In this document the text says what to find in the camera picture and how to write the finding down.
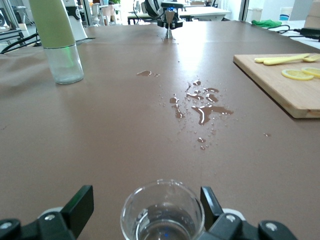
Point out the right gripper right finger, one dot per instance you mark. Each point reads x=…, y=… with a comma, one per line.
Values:
x=212, y=210

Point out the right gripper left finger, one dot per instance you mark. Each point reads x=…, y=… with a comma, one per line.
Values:
x=80, y=207

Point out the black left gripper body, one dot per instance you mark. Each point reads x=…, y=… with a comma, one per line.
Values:
x=177, y=15

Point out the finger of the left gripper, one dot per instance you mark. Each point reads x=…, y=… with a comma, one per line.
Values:
x=178, y=24
x=161, y=24

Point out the steel double jigger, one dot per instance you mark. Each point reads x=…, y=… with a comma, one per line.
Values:
x=170, y=18

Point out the clear glass cup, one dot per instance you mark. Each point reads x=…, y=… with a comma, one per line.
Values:
x=162, y=225

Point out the beige desk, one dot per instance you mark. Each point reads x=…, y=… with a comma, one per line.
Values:
x=205, y=12

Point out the small spilled liquid puddle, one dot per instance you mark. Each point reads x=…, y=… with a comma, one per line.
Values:
x=144, y=73

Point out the brown table cover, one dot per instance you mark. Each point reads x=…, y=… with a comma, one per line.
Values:
x=100, y=137

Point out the green cloth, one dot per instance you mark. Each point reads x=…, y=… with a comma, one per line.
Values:
x=265, y=23

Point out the large spilled liquid puddle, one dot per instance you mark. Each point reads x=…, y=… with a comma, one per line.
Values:
x=205, y=112

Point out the yellow plastic knife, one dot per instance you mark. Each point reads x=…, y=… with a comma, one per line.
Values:
x=275, y=58

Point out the green sleeved glass bottle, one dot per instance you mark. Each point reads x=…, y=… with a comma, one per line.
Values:
x=53, y=30

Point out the white bucket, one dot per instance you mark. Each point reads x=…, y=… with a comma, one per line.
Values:
x=285, y=13

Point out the yellow plastic fork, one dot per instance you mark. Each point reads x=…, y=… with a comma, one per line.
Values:
x=282, y=60

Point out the wooden cutting board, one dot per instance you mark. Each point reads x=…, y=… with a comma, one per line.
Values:
x=275, y=87

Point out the yellow lemon slice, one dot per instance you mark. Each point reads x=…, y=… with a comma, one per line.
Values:
x=296, y=75
x=313, y=70

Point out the black power adapter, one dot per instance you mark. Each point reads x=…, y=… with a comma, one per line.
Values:
x=308, y=33

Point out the cardboard box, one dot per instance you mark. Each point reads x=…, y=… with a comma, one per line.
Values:
x=312, y=12

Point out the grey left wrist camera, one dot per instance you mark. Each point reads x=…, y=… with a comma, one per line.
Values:
x=171, y=4

